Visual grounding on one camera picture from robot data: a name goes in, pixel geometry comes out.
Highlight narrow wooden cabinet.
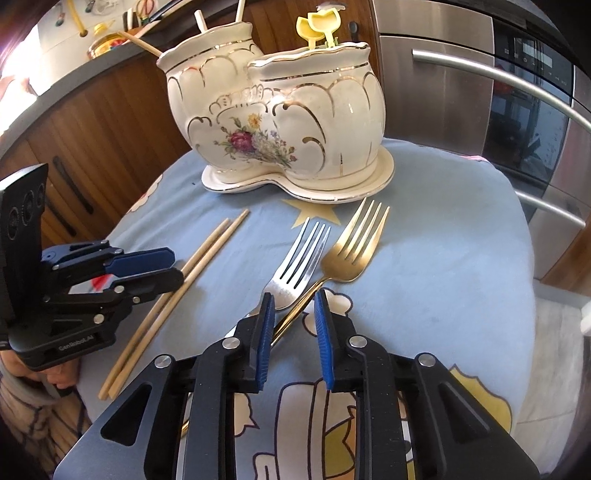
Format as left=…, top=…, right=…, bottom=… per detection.
left=538, top=235, right=591, bottom=296

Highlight person's left hand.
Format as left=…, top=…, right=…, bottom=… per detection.
left=0, top=353, right=81, bottom=400

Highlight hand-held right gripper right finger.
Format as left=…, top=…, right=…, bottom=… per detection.
left=314, top=288, right=541, bottom=480

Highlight wooden cabinet with long handles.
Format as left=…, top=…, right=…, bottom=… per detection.
left=0, top=51, right=199, bottom=250

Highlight gold fork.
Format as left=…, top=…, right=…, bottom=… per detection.
left=179, top=198, right=391, bottom=439

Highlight blue cartoon printed blanket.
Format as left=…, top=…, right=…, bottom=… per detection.
left=76, top=138, right=539, bottom=480

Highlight white floral ceramic utensil holder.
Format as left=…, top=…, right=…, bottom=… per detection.
left=159, top=19, right=386, bottom=183

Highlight white ceramic saucer tray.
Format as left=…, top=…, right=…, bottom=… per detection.
left=202, top=148, right=396, bottom=204

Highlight stainless steel oven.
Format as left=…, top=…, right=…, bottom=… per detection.
left=372, top=0, right=591, bottom=283

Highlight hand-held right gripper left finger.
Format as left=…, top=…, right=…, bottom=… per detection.
left=53, top=292, right=277, bottom=480

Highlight grey kitchen countertop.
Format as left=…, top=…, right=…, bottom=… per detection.
left=0, top=39, right=160, bottom=160

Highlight silver fork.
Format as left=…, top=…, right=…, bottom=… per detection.
left=226, top=220, right=332, bottom=337

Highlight wooden cabinet beside oven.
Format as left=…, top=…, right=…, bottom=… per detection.
left=247, top=0, right=377, bottom=52

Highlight striped clothing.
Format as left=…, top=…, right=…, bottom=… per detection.
left=0, top=383, right=92, bottom=467

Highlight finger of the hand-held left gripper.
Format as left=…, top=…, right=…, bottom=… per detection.
left=69, top=268, right=185, bottom=306
left=41, top=241, right=176, bottom=278

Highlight yellow plastic spoons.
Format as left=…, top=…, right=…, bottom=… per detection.
left=308, top=9, right=342, bottom=48

